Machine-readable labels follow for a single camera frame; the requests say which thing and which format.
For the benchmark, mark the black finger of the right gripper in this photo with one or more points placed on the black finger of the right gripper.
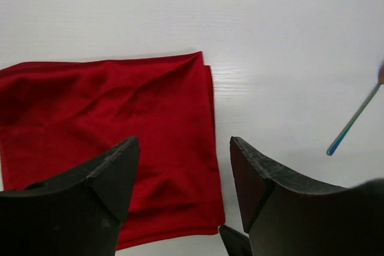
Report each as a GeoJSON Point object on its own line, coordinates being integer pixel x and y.
{"type": "Point", "coordinates": [236, 243]}

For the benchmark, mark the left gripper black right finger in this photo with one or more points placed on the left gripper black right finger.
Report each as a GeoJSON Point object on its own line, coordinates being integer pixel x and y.
{"type": "Point", "coordinates": [256, 176]}

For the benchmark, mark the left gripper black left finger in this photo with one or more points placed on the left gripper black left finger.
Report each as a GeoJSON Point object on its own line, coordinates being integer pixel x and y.
{"type": "Point", "coordinates": [110, 177]}

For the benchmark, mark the red cloth napkin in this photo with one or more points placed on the red cloth napkin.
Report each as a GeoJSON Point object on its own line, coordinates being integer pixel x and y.
{"type": "Point", "coordinates": [57, 115]}

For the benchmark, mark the iridescent metal spoon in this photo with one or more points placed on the iridescent metal spoon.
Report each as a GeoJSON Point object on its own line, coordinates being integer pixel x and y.
{"type": "Point", "coordinates": [335, 144]}

